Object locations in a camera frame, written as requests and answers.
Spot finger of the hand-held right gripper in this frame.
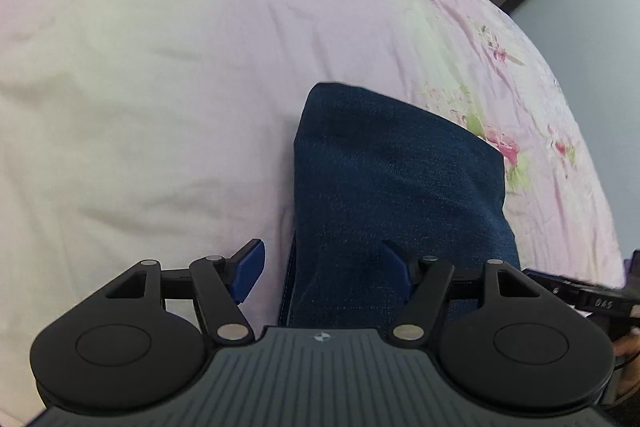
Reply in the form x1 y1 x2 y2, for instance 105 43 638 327
521 268 585 309

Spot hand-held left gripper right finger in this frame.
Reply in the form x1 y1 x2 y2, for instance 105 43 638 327
382 240 552 344

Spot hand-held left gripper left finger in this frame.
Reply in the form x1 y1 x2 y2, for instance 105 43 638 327
105 238 266 344

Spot blue denim pants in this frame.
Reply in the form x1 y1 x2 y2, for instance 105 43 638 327
276 81 522 344

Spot person's right hand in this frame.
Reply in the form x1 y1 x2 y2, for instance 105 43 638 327
613 328 640 359

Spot pink floral bed sheet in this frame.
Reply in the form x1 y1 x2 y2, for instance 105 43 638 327
0 0 628 420

